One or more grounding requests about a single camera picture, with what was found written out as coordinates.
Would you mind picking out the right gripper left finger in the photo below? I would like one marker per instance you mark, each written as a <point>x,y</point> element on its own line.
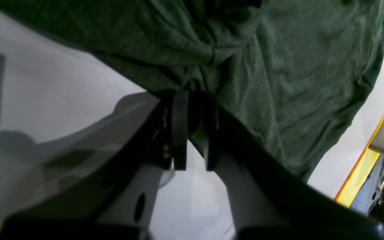
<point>143,139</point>

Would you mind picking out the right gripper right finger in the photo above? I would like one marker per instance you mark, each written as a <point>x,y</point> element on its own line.
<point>267,202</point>

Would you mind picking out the dark green t-shirt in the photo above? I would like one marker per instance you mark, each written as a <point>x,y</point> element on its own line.
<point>294,72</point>

